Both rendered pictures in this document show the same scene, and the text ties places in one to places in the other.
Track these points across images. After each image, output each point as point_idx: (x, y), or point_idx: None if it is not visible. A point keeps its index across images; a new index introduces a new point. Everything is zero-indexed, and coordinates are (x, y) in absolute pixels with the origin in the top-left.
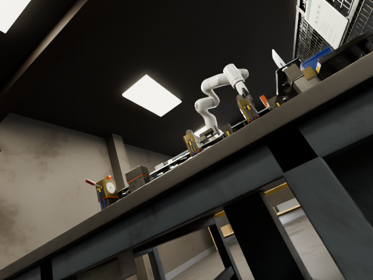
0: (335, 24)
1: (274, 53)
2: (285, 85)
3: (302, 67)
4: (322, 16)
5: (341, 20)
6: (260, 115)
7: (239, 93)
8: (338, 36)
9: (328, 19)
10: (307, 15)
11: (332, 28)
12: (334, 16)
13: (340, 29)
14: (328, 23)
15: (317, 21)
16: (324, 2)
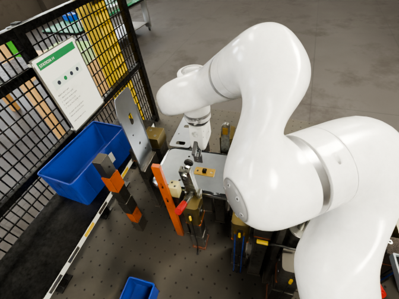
0: (89, 99)
1: (127, 95)
2: (187, 130)
3: (122, 132)
4: (75, 81)
5: (98, 99)
6: (208, 162)
7: (208, 131)
8: (88, 115)
9: (84, 90)
10: (43, 61)
11: (83, 102)
12: (93, 91)
13: (94, 107)
14: (80, 94)
15: (62, 82)
16: (86, 69)
